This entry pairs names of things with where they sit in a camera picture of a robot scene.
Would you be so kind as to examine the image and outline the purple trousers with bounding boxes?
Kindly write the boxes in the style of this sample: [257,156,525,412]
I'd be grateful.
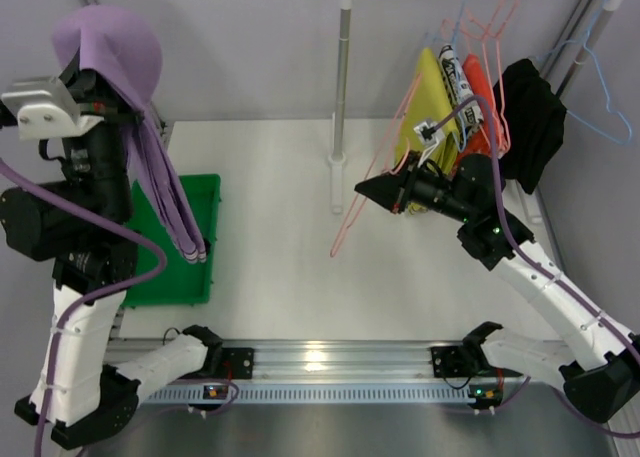
[52,5,207,263]

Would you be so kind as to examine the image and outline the pink wire hanger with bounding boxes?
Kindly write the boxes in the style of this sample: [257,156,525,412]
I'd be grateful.
[329,73,422,258]

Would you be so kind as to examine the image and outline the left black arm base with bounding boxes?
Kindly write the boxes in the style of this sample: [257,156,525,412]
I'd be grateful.
[213,347,255,380]

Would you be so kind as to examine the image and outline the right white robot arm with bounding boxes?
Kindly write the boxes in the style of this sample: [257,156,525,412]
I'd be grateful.
[355,152,639,424]

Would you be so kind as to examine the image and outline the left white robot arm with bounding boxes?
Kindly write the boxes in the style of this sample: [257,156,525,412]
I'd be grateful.
[1,59,223,451]

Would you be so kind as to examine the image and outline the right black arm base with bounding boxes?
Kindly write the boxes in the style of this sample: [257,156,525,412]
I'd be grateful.
[430,344,477,380]

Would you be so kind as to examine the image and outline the yellow-green trousers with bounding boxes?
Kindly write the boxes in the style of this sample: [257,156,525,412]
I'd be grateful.
[394,47,459,175]

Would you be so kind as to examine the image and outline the pink hanger pair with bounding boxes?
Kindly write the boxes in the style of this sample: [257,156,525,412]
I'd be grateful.
[440,0,519,163]

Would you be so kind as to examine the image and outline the light blue empty hanger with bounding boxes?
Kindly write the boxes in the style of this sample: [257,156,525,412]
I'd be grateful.
[532,0,635,147]

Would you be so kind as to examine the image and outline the orange patterned cloth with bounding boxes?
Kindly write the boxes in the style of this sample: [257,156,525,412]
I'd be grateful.
[459,53,509,159]

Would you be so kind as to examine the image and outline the black white patterned cloth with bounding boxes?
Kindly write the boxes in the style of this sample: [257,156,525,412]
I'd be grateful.
[437,44,484,137]

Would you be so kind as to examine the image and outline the black garment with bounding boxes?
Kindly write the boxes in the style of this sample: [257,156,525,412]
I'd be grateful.
[493,59,567,195]

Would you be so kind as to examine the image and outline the green plastic bin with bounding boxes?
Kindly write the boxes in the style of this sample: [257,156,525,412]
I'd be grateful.
[122,174,221,308]

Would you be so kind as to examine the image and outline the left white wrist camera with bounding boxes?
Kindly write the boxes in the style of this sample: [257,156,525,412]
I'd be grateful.
[1,77,104,141]

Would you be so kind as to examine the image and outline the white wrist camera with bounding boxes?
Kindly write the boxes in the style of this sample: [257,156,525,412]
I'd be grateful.
[1,77,104,141]
[413,119,446,166]

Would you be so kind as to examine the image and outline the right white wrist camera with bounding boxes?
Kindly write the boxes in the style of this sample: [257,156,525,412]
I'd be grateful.
[413,119,446,166]

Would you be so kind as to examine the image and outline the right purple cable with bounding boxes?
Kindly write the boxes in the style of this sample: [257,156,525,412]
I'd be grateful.
[432,94,640,439]

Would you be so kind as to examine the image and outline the grey slotted cable duct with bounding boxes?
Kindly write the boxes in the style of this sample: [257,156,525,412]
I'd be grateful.
[146,382,484,405]

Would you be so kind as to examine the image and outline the aluminium mounting rail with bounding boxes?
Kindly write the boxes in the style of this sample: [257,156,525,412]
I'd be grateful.
[104,339,566,383]

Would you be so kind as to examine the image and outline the rack vertical post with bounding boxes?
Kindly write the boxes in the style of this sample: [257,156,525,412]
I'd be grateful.
[328,0,353,215]

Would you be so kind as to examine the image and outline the blue wire hanger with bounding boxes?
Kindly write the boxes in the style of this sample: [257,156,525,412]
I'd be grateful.
[422,0,474,153]

